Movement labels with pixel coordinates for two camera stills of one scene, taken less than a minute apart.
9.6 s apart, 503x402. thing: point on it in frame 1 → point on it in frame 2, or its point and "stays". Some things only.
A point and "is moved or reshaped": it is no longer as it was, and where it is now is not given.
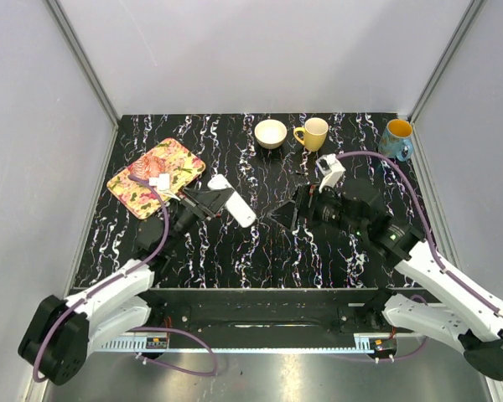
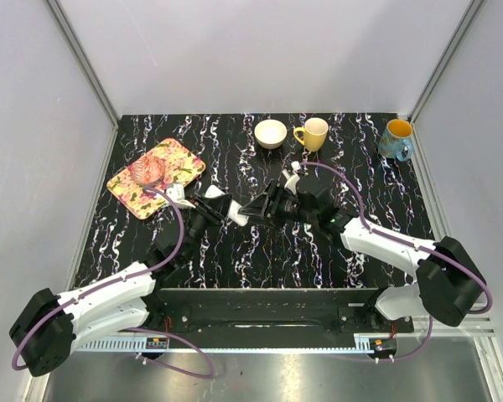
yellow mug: (314, 133) stays
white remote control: (236, 207) is moved or reshaped
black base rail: (269, 311) stays
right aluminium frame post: (472, 11) stays
